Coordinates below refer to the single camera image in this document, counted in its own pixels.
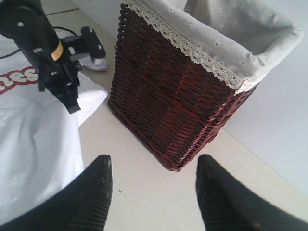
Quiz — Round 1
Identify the white t-shirt red print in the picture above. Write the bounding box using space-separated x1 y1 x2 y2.
0 37 107 207

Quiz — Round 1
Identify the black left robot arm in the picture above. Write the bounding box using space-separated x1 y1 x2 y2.
0 0 106 96

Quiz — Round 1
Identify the beige dotted basket liner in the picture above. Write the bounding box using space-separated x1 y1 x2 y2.
125 0 303 94

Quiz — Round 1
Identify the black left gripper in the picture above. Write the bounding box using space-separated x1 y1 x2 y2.
33 27 108 96

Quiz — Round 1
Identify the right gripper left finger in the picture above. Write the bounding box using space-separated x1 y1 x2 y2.
0 155 113 231

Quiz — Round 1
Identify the dark red wicker basket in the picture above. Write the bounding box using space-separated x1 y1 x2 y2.
108 4 252 171

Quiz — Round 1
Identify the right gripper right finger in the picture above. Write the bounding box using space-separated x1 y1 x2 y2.
195 155 308 231

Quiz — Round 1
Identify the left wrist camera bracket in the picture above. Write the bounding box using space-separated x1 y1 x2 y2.
38 71 80 114

